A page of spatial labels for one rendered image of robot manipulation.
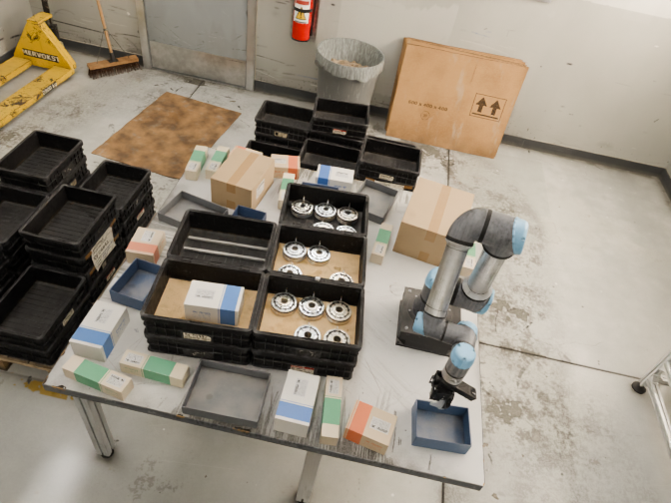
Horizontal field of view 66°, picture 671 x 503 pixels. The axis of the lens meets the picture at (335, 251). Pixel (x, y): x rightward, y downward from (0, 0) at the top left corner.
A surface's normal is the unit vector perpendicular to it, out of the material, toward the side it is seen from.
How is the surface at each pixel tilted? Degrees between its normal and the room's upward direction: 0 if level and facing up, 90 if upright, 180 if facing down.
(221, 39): 90
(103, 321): 0
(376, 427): 0
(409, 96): 77
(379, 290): 0
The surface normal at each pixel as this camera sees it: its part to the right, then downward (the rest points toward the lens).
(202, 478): 0.14, -0.70
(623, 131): -0.17, 0.68
